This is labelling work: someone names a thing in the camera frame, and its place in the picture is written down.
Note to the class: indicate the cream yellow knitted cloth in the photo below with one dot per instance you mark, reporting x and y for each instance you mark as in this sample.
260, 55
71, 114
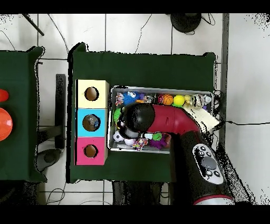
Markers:
204, 118

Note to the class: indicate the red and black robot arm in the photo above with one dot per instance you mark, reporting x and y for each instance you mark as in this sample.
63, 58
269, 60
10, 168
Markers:
177, 122

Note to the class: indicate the shallow clear mesh bin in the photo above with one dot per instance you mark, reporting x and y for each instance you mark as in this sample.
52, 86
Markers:
126, 148

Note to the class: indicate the wooden box with three holes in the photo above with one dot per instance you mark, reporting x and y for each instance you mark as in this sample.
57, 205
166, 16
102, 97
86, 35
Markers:
92, 127

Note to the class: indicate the blue spiky ball with eyes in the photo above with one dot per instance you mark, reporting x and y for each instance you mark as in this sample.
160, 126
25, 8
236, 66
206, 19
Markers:
130, 97

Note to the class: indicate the small soccer ball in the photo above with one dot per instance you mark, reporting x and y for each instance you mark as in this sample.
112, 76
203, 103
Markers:
118, 137

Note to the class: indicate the small orange basketball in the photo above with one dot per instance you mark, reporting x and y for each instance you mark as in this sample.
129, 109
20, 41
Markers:
168, 99

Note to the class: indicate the purple spiky toy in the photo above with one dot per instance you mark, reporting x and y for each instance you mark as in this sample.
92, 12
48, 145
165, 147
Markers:
159, 143

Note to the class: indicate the crushed shiny silver can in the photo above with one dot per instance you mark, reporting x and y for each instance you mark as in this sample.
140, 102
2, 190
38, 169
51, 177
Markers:
197, 100

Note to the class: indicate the black upright panel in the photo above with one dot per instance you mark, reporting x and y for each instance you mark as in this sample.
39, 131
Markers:
60, 110

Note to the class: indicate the grey round floor base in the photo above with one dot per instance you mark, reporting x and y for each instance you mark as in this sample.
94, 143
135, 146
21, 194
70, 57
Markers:
49, 157

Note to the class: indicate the black round stand base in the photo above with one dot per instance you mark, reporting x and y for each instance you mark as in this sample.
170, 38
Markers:
185, 22

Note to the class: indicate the dark green side table cloth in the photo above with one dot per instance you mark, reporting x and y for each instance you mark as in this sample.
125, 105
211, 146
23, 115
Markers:
21, 160

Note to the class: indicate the orange disc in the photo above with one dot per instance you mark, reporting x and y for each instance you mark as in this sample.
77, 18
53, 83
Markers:
5, 124

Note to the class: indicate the small red object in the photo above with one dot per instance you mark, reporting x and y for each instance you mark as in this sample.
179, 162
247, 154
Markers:
3, 95

